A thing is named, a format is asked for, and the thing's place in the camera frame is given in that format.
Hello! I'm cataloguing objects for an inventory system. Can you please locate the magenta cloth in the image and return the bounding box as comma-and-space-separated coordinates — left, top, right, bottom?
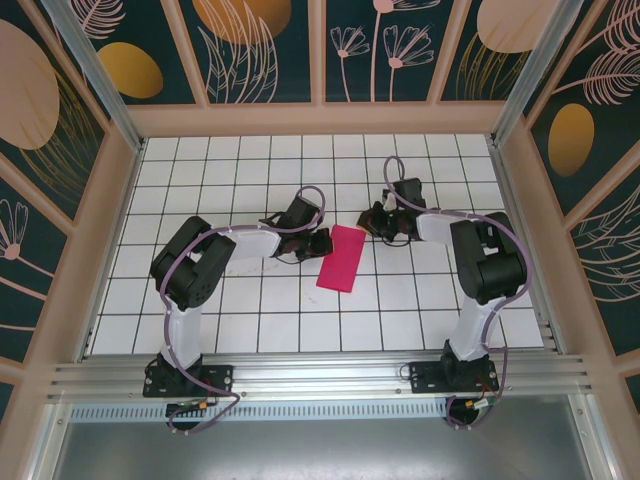
316, 223, 366, 293

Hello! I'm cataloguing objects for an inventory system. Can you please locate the grey metal sheet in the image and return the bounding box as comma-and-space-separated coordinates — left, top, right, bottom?
49, 422, 596, 480

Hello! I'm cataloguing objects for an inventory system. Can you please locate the aluminium side rail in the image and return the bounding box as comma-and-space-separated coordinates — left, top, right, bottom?
487, 137, 569, 357

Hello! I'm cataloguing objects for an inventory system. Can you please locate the aluminium mounting rail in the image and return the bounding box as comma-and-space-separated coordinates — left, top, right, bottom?
47, 353, 599, 401

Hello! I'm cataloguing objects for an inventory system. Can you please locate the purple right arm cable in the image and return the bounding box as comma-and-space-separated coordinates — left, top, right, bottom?
383, 156, 533, 431

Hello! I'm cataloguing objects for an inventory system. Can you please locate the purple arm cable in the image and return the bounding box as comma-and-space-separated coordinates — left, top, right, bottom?
383, 156, 533, 431
160, 185, 329, 435

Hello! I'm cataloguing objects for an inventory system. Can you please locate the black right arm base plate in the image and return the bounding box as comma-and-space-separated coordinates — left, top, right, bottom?
408, 360, 500, 395

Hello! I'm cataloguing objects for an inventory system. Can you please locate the grey slotted cable duct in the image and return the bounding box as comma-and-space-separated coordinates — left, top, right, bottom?
69, 398, 451, 424

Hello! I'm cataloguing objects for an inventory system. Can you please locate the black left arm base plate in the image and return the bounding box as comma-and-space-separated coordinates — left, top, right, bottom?
143, 364, 235, 399

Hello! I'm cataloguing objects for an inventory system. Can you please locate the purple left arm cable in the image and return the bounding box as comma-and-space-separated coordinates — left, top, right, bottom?
160, 185, 329, 435

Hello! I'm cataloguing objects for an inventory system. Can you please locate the aluminium frame post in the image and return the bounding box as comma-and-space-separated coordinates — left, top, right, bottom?
39, 0, 147, 154
491, 0, 587, 147

